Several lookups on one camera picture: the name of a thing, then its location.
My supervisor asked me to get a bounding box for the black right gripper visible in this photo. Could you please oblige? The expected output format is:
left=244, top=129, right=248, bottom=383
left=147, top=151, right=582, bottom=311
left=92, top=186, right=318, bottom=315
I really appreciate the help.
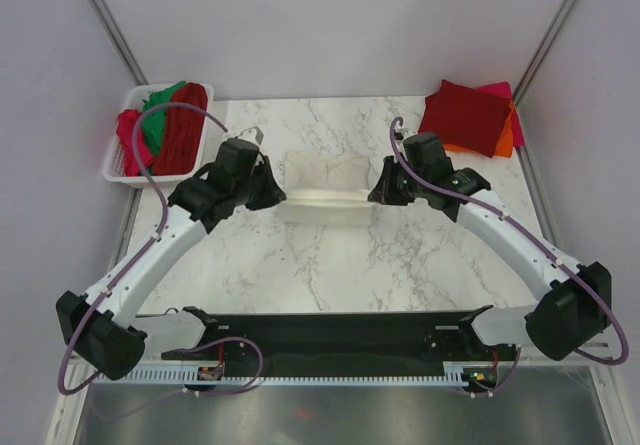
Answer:
left=370, top=155, right=429, bottom=206

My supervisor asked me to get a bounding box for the white t shirt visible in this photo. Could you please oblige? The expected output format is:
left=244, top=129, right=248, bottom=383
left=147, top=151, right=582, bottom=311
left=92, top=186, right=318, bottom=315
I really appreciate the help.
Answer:
left=277, top=151, right=373, bottom=228

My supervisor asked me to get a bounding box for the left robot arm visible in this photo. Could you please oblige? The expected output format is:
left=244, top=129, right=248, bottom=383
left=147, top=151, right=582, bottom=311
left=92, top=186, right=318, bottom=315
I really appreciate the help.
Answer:
left=56, top=129, right=286, bottom=380

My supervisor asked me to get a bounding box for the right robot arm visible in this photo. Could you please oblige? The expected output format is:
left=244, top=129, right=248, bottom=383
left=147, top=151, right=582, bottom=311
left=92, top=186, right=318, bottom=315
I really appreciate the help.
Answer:
left=368, top=132, right=611, bottom=361

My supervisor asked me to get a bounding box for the folded dark red t shirt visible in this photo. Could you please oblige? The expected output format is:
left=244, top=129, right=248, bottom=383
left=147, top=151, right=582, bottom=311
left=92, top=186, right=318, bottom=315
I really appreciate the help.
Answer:
left=418, top=80, right=510, bottom=145

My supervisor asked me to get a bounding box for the folded orange t shirt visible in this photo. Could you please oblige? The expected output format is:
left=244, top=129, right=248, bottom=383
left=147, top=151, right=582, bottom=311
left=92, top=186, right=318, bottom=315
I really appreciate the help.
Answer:
left=444, top=102, right=521, bottom=158

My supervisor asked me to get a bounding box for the green t shirt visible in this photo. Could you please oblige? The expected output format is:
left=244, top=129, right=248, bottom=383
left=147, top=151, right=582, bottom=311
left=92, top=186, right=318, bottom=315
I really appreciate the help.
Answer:
left=141, top=81, right=187, bottom=156

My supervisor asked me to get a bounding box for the folded pink t shirt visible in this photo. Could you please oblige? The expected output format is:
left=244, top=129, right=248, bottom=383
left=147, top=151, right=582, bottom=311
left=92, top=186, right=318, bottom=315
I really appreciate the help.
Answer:
left=478, top=81, right=525, bottom=158

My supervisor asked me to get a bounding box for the white plastic basket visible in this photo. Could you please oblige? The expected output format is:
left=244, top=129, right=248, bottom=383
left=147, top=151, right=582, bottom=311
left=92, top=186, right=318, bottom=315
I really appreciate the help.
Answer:
left=102, top=83, right=225, bottom=188

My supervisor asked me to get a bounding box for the crimson pink t shirt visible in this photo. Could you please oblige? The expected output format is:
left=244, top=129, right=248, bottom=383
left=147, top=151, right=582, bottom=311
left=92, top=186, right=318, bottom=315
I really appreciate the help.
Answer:
left=116, top=109, right=154, bottom=177

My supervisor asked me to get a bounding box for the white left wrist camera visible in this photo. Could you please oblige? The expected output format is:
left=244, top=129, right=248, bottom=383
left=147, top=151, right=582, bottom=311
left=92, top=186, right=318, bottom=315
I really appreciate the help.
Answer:
left=236, top=126, right=264, bottom=146

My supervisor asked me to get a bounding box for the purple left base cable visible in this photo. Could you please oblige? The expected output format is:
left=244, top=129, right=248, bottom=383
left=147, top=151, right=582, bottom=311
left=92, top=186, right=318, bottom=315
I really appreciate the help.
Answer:
left=89, top=334, right=265, bottom=421

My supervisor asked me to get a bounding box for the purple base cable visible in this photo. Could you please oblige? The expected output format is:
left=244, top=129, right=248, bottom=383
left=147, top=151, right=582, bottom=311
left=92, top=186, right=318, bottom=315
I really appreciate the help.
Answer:
left=89, top=334, right=265, bottom=421
left=459, top=347, right=522, bottom=400

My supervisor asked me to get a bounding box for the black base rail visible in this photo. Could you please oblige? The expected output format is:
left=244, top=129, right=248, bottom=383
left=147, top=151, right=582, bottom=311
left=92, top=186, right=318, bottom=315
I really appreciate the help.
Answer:
left=162, top=308, right=516, bottom=379

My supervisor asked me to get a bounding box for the white cable duct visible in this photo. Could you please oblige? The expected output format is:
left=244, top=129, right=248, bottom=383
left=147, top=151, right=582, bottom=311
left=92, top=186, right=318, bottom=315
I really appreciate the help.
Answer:
left=103, top=361, right=491, bottom=387

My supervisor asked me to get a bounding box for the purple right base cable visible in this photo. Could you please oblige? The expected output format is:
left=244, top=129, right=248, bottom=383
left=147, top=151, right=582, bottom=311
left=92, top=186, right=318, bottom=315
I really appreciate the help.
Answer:
left=459, top=347, right=522, bottom=400

